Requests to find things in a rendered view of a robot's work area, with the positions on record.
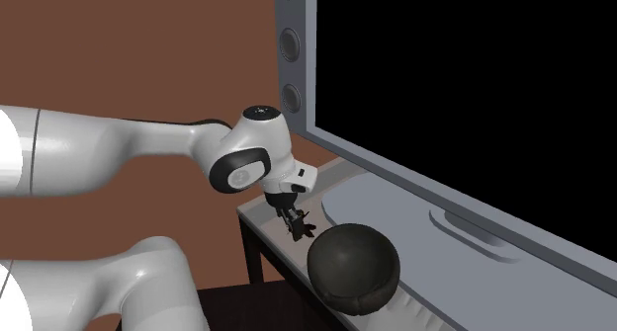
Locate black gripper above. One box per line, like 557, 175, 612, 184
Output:
263, 190, 317, 243

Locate black round bowl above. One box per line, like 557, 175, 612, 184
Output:
307, 222, 401, 317

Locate grey framed television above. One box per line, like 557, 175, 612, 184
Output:
273, 0, 617, 331

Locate grey table with dark legs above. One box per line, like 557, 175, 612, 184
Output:
236, 156, 470, 331

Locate dark robot stand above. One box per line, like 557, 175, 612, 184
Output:
114, 279, 349, 331

